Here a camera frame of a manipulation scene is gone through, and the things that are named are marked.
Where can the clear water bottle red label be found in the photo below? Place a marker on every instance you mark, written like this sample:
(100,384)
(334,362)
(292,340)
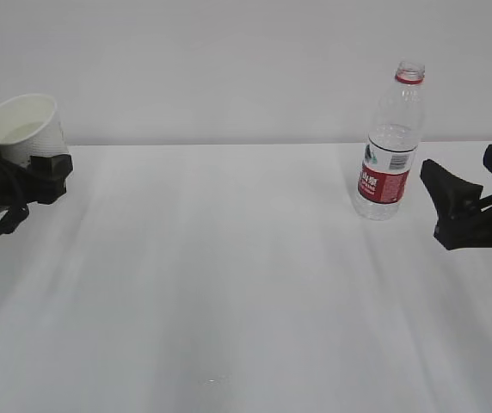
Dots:
(391,144)

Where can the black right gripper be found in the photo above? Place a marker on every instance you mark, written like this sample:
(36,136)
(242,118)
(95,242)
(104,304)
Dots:
(461,224)

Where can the white paper cup green logo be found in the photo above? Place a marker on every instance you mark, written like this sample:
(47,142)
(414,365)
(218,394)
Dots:
(30,126)

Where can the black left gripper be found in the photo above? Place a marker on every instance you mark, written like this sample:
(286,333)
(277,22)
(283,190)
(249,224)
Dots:
(44,182)

